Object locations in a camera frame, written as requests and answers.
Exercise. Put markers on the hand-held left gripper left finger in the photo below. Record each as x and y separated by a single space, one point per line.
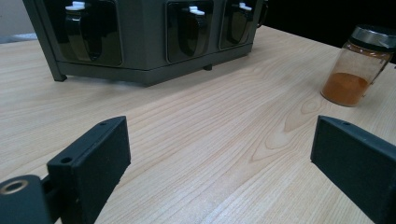
90 168

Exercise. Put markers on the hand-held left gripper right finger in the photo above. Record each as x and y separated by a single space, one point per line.
361 161

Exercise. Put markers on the silver-lid spice jar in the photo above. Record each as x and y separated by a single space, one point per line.
345 87

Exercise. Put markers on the dark grey corner rack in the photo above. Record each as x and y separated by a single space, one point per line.
143 37

